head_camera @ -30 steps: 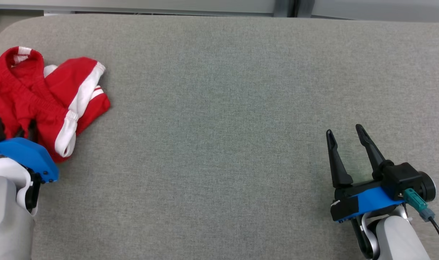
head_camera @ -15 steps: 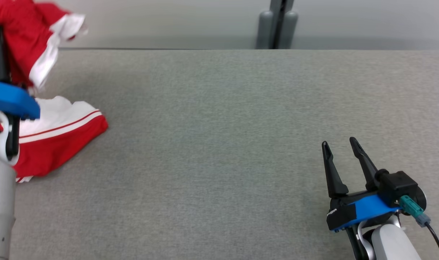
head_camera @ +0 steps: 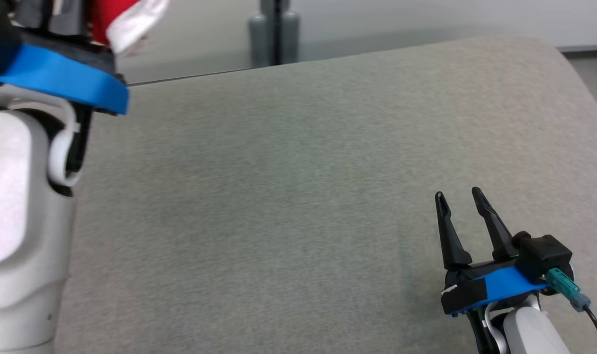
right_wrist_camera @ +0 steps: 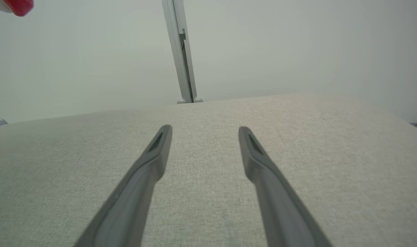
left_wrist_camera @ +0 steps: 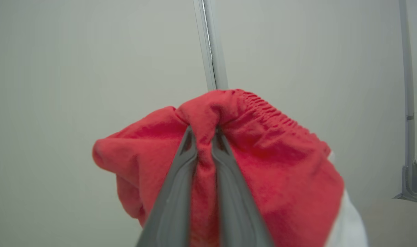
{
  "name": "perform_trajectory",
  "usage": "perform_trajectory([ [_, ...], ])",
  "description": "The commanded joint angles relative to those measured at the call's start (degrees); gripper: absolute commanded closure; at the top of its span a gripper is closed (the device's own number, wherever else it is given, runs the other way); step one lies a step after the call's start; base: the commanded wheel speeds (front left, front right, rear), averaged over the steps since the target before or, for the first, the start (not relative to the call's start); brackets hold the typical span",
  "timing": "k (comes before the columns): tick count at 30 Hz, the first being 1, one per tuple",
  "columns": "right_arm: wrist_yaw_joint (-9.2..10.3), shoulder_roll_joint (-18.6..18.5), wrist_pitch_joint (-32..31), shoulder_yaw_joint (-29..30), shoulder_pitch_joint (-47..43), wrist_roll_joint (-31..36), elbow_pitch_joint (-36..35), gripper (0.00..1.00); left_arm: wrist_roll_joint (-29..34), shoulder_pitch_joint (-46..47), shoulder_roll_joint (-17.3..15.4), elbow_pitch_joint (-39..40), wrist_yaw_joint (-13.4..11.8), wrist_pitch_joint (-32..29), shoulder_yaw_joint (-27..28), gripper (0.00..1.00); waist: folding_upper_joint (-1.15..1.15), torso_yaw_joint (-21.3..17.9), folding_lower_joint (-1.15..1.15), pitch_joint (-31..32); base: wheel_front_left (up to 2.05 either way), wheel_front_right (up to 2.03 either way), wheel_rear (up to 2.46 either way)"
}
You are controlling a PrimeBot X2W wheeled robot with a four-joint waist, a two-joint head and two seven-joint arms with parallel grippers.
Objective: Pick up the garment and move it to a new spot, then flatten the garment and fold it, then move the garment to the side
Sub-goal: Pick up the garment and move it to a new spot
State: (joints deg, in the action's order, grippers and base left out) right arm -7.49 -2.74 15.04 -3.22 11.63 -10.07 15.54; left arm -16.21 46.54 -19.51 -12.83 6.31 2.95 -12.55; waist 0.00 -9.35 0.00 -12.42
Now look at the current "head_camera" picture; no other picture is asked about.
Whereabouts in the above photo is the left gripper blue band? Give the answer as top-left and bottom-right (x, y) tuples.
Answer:
(0, 34), (130, 117)

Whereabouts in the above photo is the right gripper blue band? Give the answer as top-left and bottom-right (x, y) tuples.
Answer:
(435, 187), (549, 316)

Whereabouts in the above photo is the red white sports jersey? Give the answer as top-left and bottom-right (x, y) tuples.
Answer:
(88, 0), (172, 56)

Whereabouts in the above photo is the right cable with teal connector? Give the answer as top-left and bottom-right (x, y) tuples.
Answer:
(546, 268), (597, 354)

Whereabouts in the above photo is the grey metal frame post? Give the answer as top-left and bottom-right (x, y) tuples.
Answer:
(248, 0), (300, 68)

